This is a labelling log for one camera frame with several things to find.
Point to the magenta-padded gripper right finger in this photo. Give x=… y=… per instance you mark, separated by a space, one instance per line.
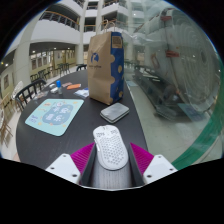
x=158 y=166

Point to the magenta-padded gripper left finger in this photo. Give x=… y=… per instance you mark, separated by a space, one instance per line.
x=63 y=166

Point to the white perforated computer mouse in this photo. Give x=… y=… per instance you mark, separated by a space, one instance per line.
x=110 y=150

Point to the light teal printed mouse pad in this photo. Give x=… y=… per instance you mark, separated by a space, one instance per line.
x=55 y=115

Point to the clear snack bag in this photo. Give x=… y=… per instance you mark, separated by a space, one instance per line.
x=40 y=96

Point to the white plastic packet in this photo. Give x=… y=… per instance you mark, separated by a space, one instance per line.
x=82 y=92

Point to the small bottle with blue cap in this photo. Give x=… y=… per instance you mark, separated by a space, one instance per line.
x=59 y=87

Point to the orange flat cloth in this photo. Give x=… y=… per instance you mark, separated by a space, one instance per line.
x=73 y=86

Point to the black slatted chair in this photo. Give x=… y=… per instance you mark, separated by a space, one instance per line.
x=81 y=67
x=25 y=95

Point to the small white box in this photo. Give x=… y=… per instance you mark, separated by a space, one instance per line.
x=52 y=86

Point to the brown flat card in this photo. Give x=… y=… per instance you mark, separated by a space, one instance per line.
x=66 y=84

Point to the white lattice chair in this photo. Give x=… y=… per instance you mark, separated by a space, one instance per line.
x=17 y=89

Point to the group of black chairs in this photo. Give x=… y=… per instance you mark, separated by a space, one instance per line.
x=43 y=73

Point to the brown and blue paper bag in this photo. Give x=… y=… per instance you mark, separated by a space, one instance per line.
x=101 y=73

